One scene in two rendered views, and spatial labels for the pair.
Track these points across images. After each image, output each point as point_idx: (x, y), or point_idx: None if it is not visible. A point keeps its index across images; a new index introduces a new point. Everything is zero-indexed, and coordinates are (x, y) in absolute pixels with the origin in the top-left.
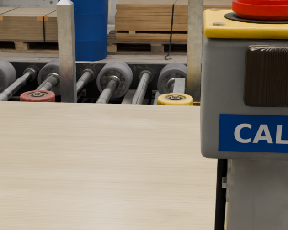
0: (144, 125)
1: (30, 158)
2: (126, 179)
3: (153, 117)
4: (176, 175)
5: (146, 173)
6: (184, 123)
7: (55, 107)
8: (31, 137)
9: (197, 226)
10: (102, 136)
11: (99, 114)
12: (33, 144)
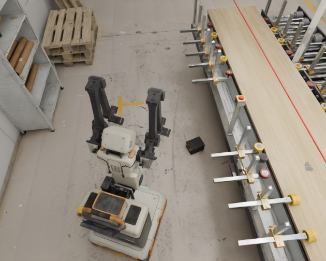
0: (304, 103)
1: (279, 92)
2: (278, 105)
3: (310, 104)
4: (283, 111)
5: (282, 107)
6: (310, 109)
7: (306, 88)
8: (287, 90)
9: (268, 115)
10: (294, 99)
11: (306, 96)
12: (284, 91)
